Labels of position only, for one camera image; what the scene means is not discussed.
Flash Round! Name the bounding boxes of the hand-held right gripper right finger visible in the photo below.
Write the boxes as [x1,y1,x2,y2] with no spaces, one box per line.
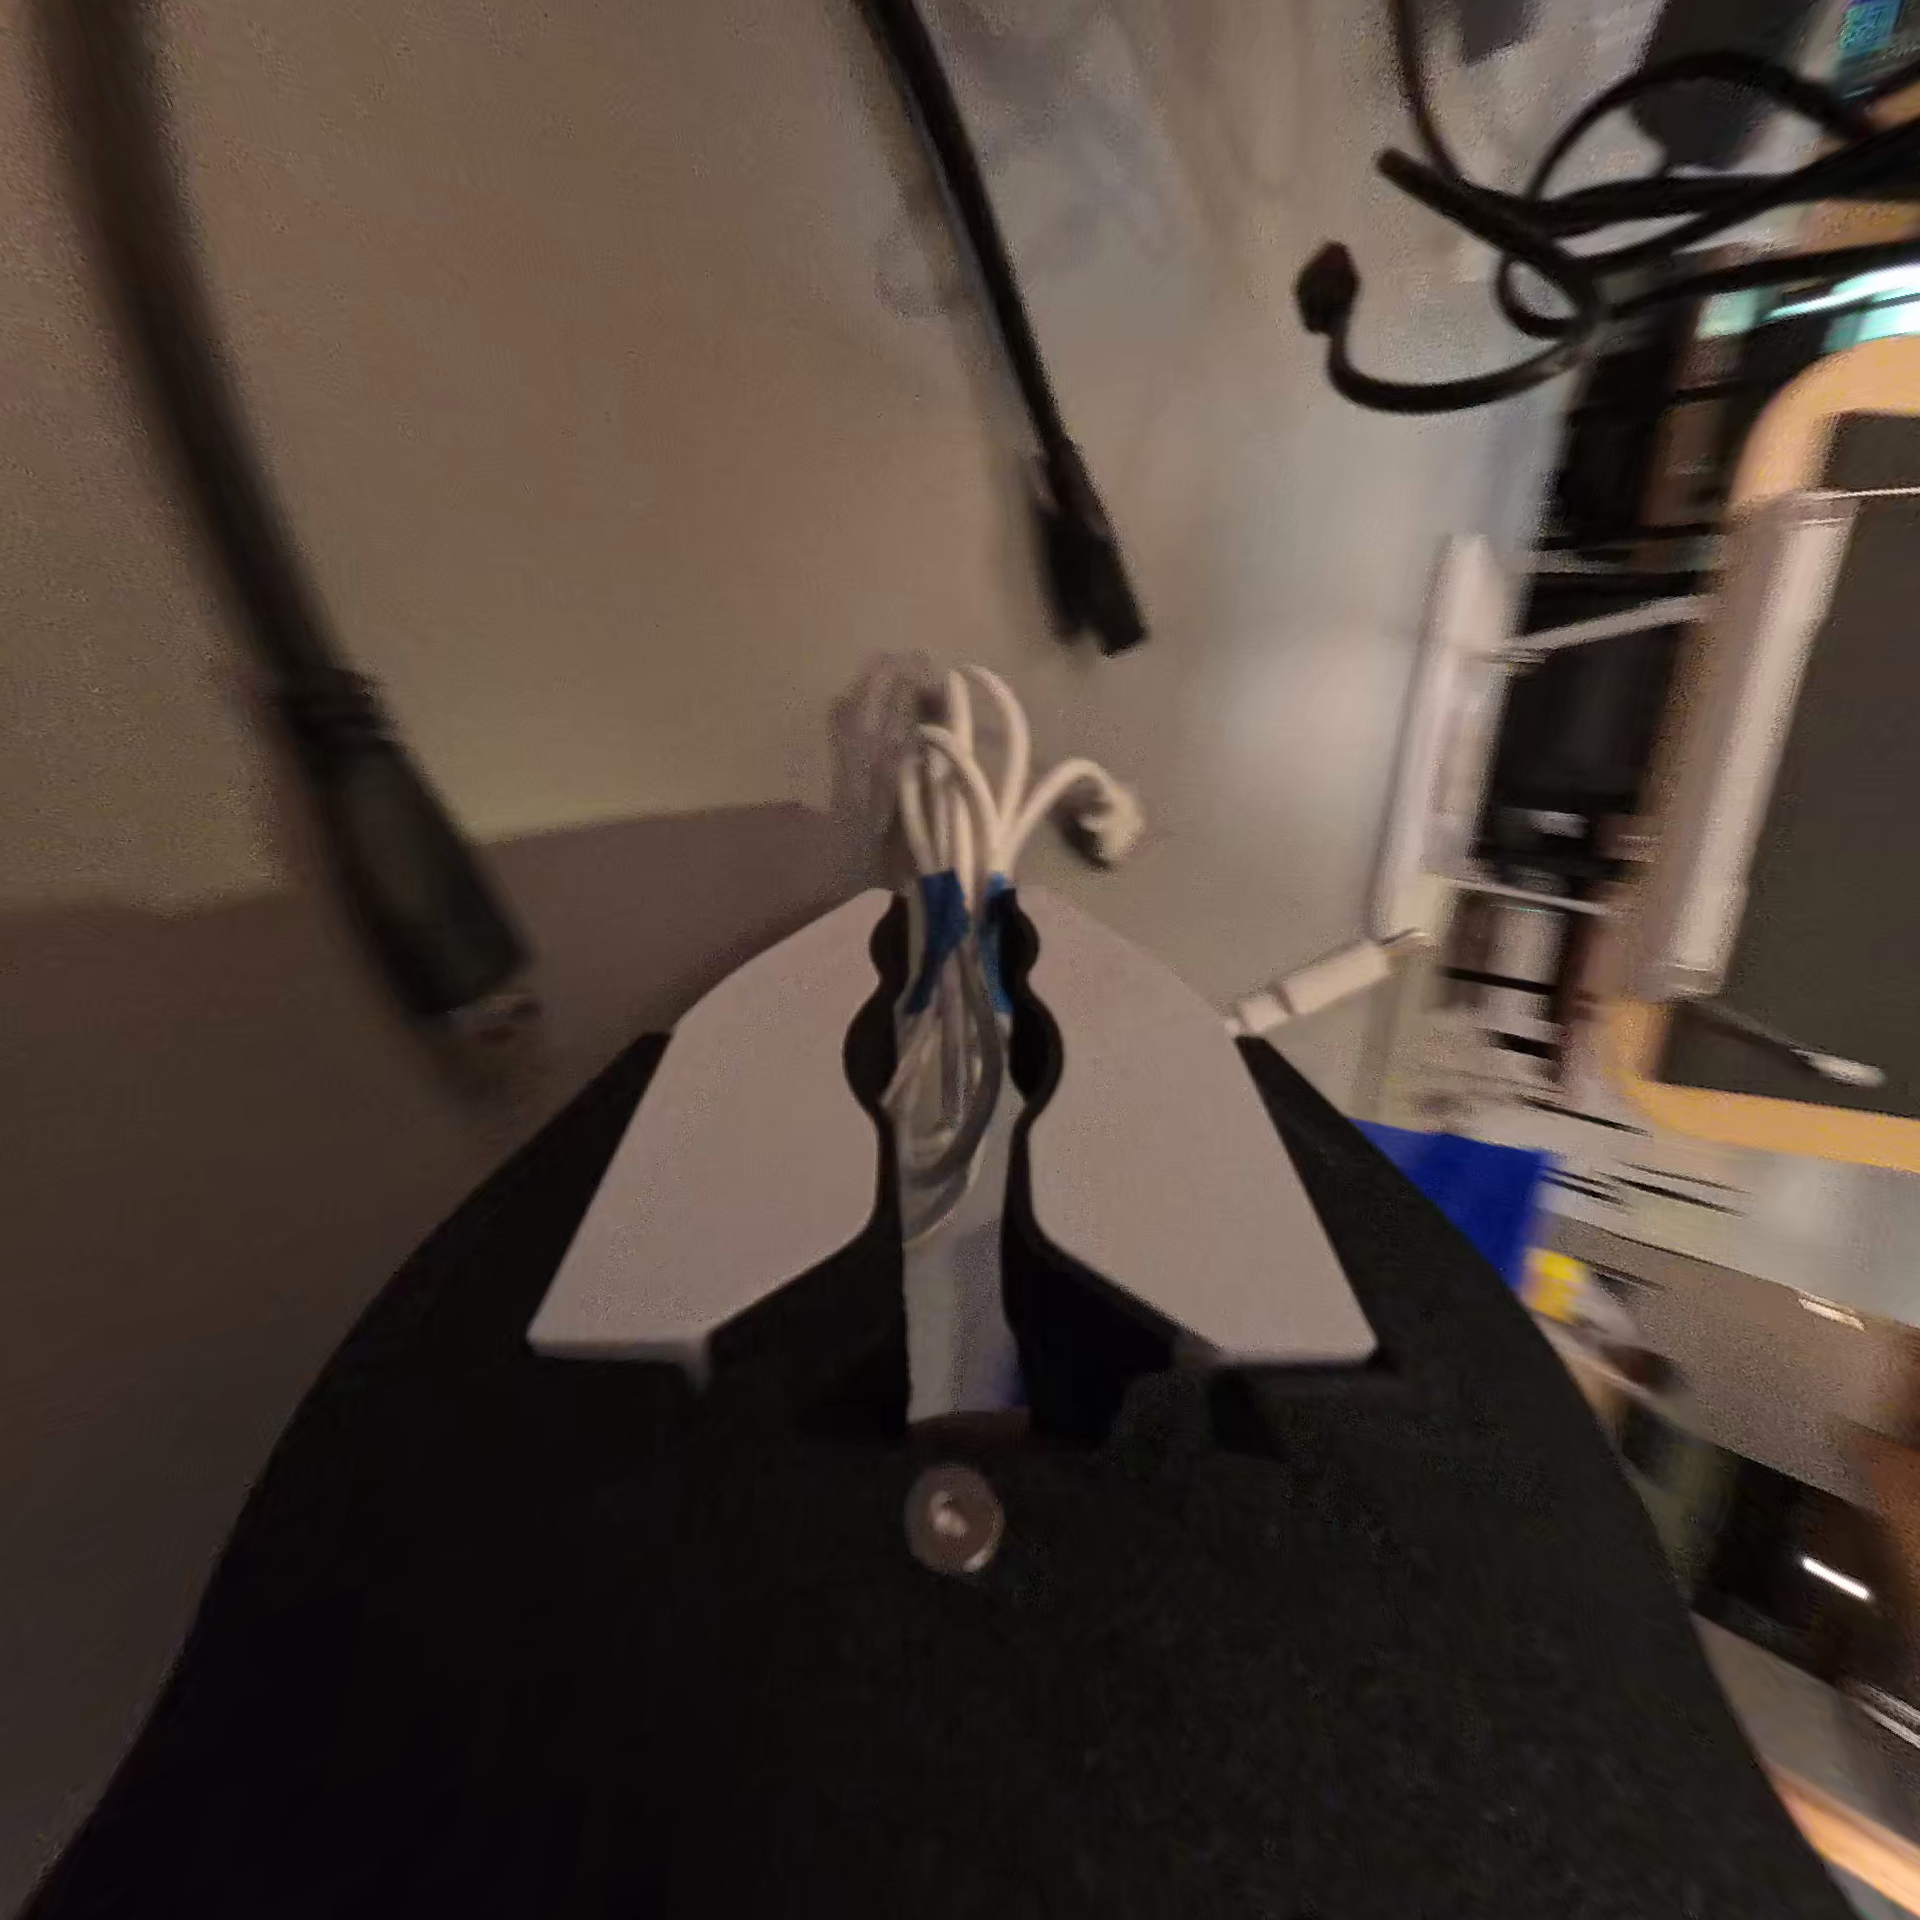
[997,883,1378,1369]

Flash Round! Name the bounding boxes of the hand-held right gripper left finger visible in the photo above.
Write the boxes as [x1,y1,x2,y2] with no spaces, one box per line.
[528,883,914,1368]

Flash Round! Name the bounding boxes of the white cable bundle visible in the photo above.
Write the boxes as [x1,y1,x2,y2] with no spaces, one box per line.
[829,648,1431,1249]

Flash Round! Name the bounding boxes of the thick black cable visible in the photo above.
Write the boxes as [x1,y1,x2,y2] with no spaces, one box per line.
[56,0,546,1047]

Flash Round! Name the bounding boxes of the grey desk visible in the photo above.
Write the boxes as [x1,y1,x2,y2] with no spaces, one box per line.
[0,0,1593,1802]

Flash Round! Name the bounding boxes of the blue box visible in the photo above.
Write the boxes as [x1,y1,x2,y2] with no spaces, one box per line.
[1346,1122,1558,1280]

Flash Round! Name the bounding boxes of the white folding stand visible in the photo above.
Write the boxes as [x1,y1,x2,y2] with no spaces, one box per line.
[1368,491,1891,1090]

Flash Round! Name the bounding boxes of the wooden board with dark panel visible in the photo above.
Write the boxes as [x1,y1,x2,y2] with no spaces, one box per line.
[1603,333,1920,1176]

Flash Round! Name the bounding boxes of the thin black cable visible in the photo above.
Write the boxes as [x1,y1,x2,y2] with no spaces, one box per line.
[1294,0,1920,417]

